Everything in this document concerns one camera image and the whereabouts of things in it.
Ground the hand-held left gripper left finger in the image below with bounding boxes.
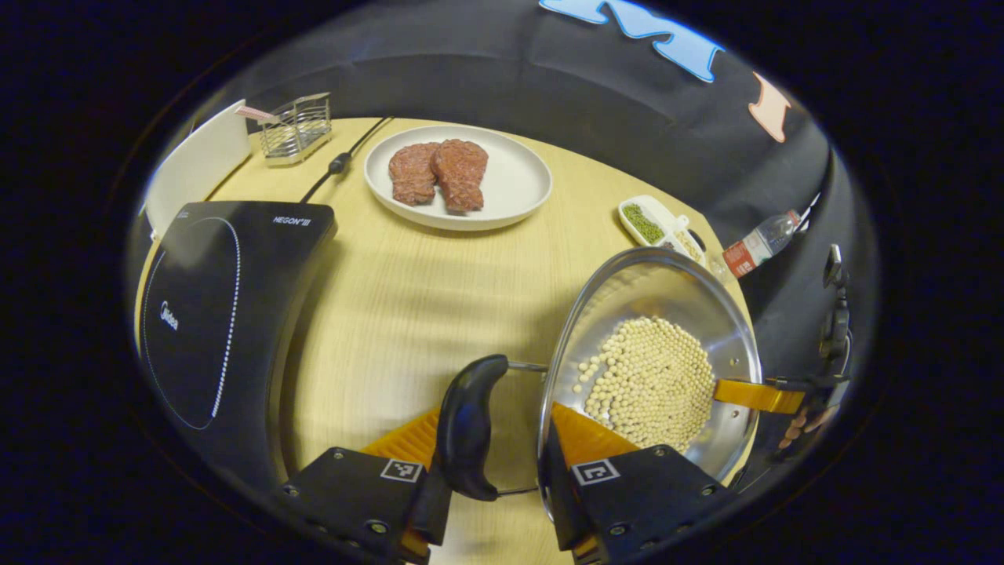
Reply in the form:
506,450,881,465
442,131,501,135
275,406,454,562

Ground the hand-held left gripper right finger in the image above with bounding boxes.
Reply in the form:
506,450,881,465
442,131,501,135
541,402,726,565

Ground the large soybean pile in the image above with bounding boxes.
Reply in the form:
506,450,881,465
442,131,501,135
573,315,716,454

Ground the steel pot with black handles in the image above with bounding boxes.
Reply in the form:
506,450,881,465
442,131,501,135
434,247,763,523

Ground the black induction cooktop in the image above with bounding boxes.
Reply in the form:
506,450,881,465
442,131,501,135
135,201,338,503

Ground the clear plastic water bottle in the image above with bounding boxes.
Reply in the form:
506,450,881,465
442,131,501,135
722,210,802,279

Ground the green mung bean pile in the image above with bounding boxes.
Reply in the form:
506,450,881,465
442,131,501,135
624,204,665,244

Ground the white divided dish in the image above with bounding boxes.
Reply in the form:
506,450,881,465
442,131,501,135
618,195,707,268

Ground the round white plate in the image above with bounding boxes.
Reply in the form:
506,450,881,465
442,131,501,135
364,125,553,232

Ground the white toaster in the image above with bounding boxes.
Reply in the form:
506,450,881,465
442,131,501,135
145,100,253,240

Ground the black power cable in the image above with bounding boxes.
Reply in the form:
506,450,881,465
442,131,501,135
300,116,393,203

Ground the metal wire basket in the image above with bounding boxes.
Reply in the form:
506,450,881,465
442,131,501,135
259,93,333,166

